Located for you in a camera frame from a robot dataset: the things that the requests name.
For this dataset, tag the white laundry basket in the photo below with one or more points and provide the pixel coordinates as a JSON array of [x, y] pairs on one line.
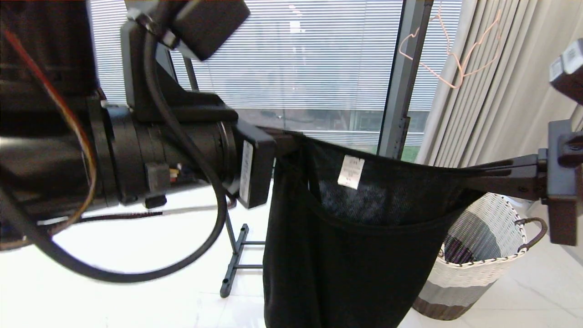
[[492, 218]]

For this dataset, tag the black garment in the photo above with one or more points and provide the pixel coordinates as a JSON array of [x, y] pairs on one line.
[[341, 273]]

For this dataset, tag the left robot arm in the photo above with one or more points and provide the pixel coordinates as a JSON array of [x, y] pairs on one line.
[[41, 136]]

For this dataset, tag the window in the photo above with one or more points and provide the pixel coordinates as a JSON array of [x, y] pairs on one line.
[[319, 54]]

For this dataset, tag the beige curtain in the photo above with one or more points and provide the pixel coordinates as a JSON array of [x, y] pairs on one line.
[[514, 91]]

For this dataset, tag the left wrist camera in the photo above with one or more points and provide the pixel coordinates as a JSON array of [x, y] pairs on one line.
[[209, 23]]

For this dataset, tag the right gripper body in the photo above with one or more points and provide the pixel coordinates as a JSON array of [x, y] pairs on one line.
[[562, 214]]

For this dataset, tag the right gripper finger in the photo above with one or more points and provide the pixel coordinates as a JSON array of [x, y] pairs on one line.
[[519, 187], [524, 165]]

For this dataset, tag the black clothes rack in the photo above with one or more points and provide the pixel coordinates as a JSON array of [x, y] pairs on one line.
[[234, 262]]

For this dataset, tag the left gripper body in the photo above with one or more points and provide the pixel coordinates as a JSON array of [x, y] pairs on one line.
[[136, 155]]

